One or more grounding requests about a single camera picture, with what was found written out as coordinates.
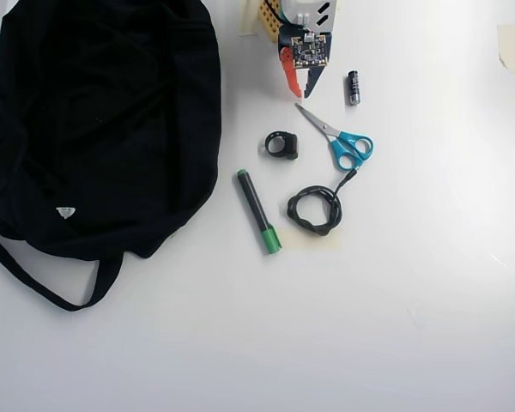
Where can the torn beige masking tape strip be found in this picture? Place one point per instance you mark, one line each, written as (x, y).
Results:
(510, 47)

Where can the beige masking tape rectangle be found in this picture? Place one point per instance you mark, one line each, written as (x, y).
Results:
(296, 242)

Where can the black cylindrical battery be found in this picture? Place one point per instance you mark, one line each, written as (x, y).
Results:
(353, 88)

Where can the black marker with green cap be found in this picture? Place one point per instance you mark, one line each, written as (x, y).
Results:
(254, 204)

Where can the camera circuit board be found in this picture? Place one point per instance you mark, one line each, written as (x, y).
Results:
(310, 51)

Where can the yellow perforated block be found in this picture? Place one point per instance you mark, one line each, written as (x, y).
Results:
(269, 21)

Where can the black fabric bag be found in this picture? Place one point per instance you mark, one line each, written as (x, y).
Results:
(111, 129)

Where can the navy gripper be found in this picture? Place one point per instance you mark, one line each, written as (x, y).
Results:
(290, 76)

